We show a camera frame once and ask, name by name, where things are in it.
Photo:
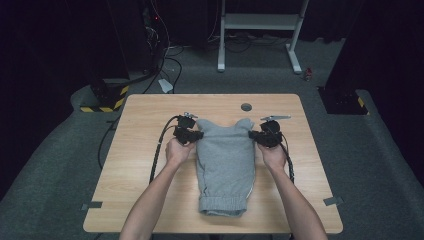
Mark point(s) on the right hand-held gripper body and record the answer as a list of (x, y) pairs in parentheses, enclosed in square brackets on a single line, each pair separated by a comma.
[(272, 133)]

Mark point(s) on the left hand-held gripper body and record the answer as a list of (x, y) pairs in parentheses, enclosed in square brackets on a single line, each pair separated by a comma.
[(185, 128)]

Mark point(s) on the grey shorts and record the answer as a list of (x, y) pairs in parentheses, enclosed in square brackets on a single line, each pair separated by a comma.
[(225, 166)]

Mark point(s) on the person's left hand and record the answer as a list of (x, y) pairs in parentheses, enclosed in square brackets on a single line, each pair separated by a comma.
[(178, 152)]

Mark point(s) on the person's right hand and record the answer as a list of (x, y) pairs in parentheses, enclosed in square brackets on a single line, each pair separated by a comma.
[(272, 157)]

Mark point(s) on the grey round table grommet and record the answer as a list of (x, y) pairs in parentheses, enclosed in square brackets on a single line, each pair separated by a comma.
[(246, 107)]

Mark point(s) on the black stand base yellow mark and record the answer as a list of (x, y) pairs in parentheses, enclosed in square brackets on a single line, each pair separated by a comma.
[(343, 101)]

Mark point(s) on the black yellow striped stand base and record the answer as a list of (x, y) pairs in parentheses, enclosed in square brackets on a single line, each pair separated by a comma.
[(106, 101)]

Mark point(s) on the grey tape strip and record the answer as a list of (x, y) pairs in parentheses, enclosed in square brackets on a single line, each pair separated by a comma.
[(332, 201), (92, 205)]

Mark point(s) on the white metal stand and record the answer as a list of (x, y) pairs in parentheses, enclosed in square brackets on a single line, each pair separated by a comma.
[(260, 21)]

